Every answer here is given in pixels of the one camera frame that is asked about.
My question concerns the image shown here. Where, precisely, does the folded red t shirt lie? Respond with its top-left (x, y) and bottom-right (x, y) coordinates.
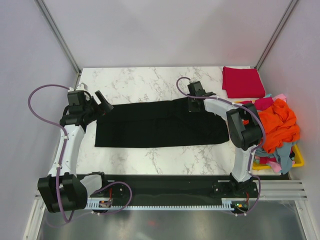
top-left (222, 66), bottom-right (266, 99)

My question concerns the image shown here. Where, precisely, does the pink garment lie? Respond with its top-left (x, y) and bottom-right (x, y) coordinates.
top-left (265, 93), bottom-right (287, 102)

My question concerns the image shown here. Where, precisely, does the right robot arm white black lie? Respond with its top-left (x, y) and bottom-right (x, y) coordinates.
top-left (187, 81), bottom-right (265, 197)

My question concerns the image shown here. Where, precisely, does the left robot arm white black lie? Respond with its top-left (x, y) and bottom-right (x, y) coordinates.
top-left (37, 90), bottom-right (113, 213)

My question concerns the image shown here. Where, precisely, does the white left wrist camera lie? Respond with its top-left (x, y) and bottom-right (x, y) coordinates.
top-left (68, 83), bottom-right (88, 92)

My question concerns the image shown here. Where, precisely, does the white slotted cable duct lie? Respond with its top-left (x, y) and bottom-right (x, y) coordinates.
top-left (84, 198), bottom-right (235, 211)

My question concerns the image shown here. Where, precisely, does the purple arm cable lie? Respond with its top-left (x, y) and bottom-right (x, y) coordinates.
top-left (176, 76), bottom-right (266, 217)
top-left (27, 84), bottom-right (133, 223)

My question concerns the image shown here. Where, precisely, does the right aluminium frame post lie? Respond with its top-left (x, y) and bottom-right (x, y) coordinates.
top-left (254, 0), bottom-right (300, 71)

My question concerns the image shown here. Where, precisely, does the magenta garment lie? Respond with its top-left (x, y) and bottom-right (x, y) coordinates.
top-left (240, 97), bottom-right (274, 111)

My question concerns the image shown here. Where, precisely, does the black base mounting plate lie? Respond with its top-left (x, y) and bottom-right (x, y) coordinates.
top-left (92, 174), bottom-right (258, 206)

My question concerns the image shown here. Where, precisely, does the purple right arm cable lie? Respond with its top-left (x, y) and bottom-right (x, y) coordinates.
top-left (176, 76), bottom-right (266, 217)

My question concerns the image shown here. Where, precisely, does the left aluminium frame post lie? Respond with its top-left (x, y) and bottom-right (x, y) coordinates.
top-left (34, 0), bottom-right (82, 76)

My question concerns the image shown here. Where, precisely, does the grey blue garment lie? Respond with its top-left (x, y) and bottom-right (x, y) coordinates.
top-left (254, 142), bottom-right (296, 174)

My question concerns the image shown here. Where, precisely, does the black t shirt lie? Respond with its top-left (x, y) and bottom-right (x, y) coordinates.
top-left (95, 98), bottom-right (229, 148)

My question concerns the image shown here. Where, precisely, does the yellow plastic bin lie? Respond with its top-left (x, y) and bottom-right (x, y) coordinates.
top-left (234, 99), bottom-right (305, 171)

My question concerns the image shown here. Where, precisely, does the aluminium frame post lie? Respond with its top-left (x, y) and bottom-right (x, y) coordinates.
top-left (254, 0), bottom-right (300, 71)
top-left (34, 0), bottom-right (82, 76)

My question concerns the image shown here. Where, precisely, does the orange t shirt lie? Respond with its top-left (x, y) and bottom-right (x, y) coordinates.
top-left (258, 99), bottom-right (300, 154)

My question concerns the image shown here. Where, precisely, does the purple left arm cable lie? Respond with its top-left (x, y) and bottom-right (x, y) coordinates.
top-left (27, 84), bottom-right (133, 223)

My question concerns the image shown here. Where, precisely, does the aluminium front rail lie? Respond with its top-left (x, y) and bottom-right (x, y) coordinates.
top-left (34, 178), bottom-right (308, 200)

